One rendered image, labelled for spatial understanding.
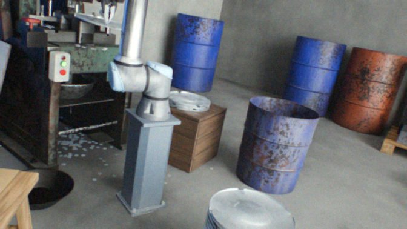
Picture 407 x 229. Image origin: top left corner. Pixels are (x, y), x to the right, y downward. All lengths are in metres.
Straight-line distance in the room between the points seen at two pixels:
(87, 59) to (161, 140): 0.68
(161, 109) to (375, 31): 3.45
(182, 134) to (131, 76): 0.70
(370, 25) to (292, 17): 1.00
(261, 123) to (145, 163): 0.71
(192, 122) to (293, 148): 0.58
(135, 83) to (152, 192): 0.52
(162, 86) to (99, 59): 0.63
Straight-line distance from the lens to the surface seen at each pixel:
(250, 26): 4.94
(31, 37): 1.64
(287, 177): 1.92
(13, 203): 1.04
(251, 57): 4.90
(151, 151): 1.40
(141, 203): 1.52
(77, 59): 1.80
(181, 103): 1.89
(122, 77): 1.27
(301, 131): 1.80
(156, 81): 1.32
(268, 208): 1.18
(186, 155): 1.89
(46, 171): 1.73
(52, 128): 1.76
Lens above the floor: 0.91
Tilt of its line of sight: 17 degrees down
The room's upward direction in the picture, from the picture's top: 11 degrees clockwise
